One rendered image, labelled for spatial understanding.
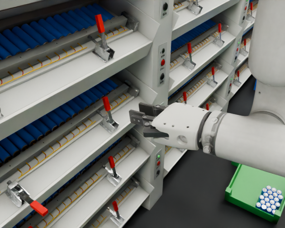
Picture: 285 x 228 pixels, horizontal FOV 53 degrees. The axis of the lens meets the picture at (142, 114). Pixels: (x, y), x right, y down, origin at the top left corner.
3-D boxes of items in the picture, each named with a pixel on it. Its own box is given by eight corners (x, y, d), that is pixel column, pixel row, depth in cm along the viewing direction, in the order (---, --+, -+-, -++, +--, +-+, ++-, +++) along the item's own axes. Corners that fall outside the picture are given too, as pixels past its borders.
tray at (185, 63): (230, 45, 133) (248, 19, 124) (163, 102, 92) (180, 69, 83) (196, 21, 138) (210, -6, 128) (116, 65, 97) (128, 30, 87)
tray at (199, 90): (224, 81, 144) (239, 60, 134) (160, 146, 103) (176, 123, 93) (192, 58, 149) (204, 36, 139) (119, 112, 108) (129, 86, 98)
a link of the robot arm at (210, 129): (212, 167, 52) (197, 162, 54) (230, 141, 58) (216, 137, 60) (213, 128, 48) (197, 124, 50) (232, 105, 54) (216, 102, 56)
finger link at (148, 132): (149, 144, 54) (139, 130, 59) (186, 133, 56) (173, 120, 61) (148, 139, 53) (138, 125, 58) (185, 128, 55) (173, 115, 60)
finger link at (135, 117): (149, 135, 58) (123, 128, 62) (157, 128, 60) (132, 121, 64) (147, 122, 57) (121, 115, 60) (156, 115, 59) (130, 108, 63)
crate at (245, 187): (276, 225, 105) (280, 216, 99) (224, 199, 114) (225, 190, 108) (300, 161, 119) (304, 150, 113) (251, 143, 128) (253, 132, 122)
